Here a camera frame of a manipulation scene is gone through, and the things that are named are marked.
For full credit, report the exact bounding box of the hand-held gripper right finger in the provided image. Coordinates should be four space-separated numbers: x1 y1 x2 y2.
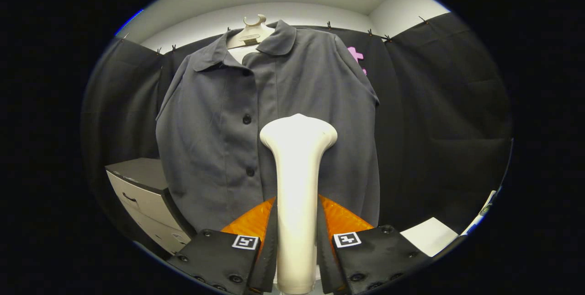
317 194 433 295

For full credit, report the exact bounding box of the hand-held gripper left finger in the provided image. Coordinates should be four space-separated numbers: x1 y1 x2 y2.
166 197 279 295

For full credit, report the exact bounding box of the grey button-up shirt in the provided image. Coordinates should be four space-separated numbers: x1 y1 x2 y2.
155 20 381 234

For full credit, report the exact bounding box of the grey drawer cabinet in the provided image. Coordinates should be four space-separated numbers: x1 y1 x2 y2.
105 158 197 256

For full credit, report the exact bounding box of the white power strip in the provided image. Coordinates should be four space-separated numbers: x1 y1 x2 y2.
462 189 500 236

